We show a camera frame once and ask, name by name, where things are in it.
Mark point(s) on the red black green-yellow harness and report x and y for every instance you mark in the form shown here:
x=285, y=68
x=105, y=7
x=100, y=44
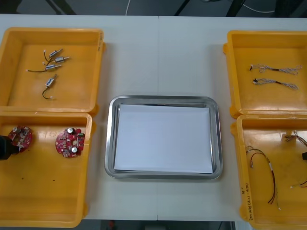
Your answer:
x=270, y=166
x=296, y=137

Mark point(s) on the round red circuit board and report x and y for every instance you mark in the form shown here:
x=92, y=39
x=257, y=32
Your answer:
x=24, y=136
x=64, y=143

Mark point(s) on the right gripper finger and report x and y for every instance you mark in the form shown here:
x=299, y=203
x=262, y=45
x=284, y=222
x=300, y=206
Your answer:
x=304, y=156

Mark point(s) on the black frame leg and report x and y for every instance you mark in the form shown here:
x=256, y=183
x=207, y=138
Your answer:
x=236, y=7
x=182, y=7

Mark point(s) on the yellow-orange plastic bin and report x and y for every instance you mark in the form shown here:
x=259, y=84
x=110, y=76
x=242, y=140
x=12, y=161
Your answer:
x=24, y=95
x=292, y=215
x=271, y=100
x=43, y=191

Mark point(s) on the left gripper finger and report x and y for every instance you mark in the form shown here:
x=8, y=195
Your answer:
x=8, y=152
x=4, y=140

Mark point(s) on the white paper sheet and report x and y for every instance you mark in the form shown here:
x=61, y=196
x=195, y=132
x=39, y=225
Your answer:
x=163, y=139

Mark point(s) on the steel tray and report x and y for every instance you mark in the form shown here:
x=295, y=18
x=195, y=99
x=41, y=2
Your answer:
x=110, y=134

